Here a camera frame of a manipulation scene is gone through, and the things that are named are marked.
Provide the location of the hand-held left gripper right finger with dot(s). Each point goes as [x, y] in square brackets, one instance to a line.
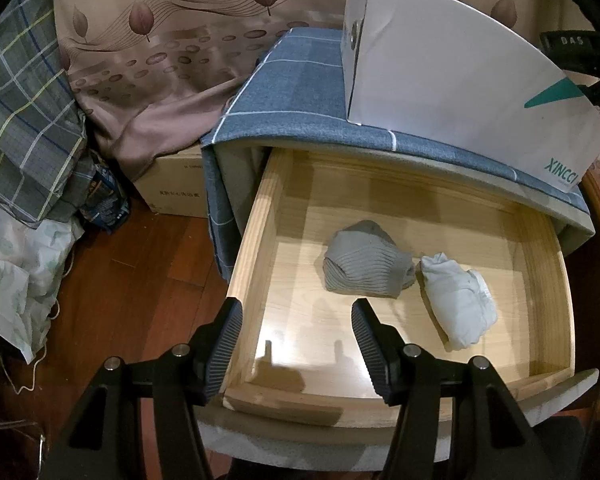
[370, 347]

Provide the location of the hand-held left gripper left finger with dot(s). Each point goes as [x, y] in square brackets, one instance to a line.
[225, 345]

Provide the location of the grey-fronted wooden drawer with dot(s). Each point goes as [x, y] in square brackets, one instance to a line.
[305, 270]

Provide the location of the grey rolled socks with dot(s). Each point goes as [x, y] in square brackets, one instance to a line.
[365, 265]

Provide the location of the white rolled socks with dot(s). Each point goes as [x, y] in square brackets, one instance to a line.
[455, 300]

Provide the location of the white cardboard box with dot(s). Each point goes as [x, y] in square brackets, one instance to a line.
[455, 75]

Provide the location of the brown cardboard box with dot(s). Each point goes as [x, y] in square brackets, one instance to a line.
[175, 185]

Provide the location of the blue packet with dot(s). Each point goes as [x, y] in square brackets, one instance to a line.
[105, 205]

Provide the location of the white floral cloth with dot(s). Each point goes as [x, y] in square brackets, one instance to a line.
[20, 270]

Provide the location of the blue checked cloth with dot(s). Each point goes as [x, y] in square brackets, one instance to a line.
[290, 95]

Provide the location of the grey plaid bedding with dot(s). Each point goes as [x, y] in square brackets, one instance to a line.
[25, 110]

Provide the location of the leaf print curtain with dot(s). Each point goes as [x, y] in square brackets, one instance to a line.
[155, 35]

